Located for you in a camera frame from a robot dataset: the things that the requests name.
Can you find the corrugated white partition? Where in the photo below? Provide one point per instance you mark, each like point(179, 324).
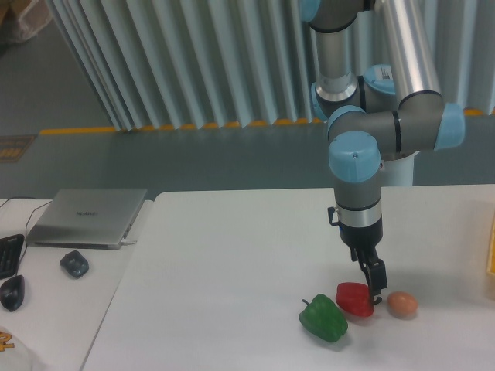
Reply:
point(194, 63)

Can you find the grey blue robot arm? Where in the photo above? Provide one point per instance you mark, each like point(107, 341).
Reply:
point(369, 121)

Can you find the cardboard box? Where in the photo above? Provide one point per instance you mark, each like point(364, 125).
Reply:
point(22, 20)

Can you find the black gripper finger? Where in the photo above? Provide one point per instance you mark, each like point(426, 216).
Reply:
point(359, 256)
point(376, 276)

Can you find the green bell pepper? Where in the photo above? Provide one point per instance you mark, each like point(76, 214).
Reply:
point(322, 318)

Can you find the white cap orange logo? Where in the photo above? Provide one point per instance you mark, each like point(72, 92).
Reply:
point(15, 355)

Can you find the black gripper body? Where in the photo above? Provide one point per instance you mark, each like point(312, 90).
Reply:
point(364, 238)

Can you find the black computer mouse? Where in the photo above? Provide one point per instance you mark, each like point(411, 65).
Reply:
point(13, 293)

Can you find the red bell pepper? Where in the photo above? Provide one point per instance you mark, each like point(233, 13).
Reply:
point(354, 298)

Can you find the black keyboard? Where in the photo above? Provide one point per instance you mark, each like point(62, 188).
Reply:
point(10, 252)

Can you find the dark earbuds case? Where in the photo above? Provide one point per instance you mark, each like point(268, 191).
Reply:
point(74, 264)

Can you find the silver closed laptop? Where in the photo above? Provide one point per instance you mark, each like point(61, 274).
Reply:
point(87, 218)

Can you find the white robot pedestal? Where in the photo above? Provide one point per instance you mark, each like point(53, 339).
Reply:
point(397, 170)

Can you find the brown egg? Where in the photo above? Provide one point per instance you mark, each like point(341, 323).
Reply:
point(402, 304)

